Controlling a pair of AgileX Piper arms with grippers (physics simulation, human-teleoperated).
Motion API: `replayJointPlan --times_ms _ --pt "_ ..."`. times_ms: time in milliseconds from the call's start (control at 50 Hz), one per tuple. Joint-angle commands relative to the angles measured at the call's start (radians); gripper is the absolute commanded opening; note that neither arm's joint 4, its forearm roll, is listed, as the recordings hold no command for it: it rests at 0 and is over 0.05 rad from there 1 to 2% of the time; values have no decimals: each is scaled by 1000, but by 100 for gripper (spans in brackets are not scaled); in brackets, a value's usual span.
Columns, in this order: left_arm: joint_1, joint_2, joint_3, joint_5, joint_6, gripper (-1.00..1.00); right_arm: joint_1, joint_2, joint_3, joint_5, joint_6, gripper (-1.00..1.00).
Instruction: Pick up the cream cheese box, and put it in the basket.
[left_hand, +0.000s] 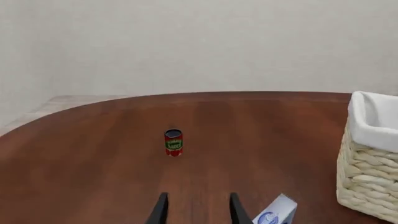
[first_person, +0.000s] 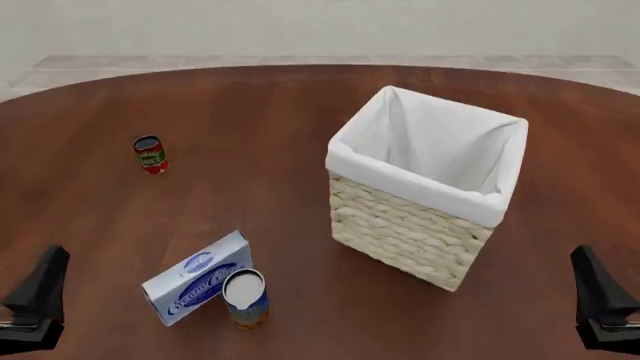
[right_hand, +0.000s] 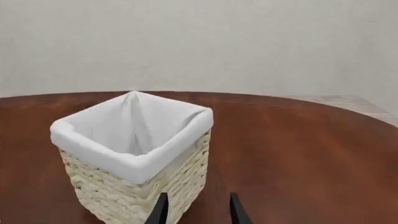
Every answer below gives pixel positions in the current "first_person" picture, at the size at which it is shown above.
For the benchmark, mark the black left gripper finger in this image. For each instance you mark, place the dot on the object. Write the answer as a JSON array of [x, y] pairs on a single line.
[[42, 281]]

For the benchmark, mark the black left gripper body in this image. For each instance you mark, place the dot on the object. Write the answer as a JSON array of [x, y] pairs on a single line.
[[30, 333]]

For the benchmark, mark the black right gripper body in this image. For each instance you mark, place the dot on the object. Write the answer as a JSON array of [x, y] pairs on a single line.
[[610, 335]]

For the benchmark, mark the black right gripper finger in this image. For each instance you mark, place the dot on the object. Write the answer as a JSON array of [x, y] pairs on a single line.
[[600, 288]]

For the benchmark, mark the silver blue cream cheese box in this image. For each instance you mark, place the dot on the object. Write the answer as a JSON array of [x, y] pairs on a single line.
[[192, 285]]

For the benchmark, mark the woven basket with white liner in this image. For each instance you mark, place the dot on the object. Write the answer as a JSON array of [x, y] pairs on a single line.
[[410, 225]]

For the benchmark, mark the red tomato sauce tin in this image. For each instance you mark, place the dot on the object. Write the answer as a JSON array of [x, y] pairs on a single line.
[[151, 157]]

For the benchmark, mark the blue yellow tin, white lid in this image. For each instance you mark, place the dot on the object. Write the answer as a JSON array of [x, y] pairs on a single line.
[[246, 300]]

